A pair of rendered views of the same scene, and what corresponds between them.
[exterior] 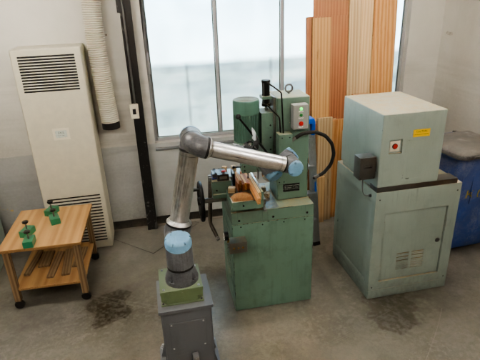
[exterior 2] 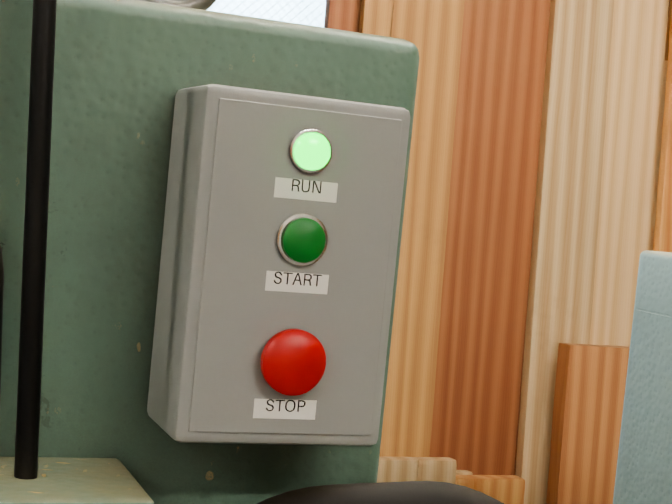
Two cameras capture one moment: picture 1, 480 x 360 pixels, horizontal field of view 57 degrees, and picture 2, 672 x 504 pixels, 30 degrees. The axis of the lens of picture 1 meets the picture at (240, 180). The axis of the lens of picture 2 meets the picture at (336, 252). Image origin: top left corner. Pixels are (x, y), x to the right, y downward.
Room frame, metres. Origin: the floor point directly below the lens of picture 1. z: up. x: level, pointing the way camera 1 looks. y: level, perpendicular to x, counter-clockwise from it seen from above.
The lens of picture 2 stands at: (2.20, -0.31, 1.44)
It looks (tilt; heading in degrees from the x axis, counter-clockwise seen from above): 3 degrees down; 349
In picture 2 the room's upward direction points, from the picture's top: 6 degrees clockwise
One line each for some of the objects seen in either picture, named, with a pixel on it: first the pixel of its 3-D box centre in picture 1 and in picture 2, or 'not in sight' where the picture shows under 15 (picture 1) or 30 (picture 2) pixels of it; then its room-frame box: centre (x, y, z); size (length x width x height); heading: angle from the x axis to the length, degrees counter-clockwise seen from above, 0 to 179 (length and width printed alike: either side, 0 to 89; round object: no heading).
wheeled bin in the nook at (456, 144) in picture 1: (454, 191); not in sight; (3.50, -1.86, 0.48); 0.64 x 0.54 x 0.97; 14
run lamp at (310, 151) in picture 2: not in sight; (312, 151); (2.76, -0.40, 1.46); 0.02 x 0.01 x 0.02; 100
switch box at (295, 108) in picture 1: (299, 116); (276, 266); (2.79, -0.40, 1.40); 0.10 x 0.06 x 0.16; 100
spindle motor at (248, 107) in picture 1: (246, 122); not in sight; (2.87, -0.06, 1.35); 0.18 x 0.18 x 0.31
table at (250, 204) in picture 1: (232, 187); not in sight; (2.89, 0.05, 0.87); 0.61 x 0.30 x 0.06; 10
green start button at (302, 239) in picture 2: not in sight; (303, 240); (2.76, -0.40, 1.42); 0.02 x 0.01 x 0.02; 100
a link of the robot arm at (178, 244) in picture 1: (178, 249); not in sight; (2.15, 0.36, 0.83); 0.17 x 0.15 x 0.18; 10
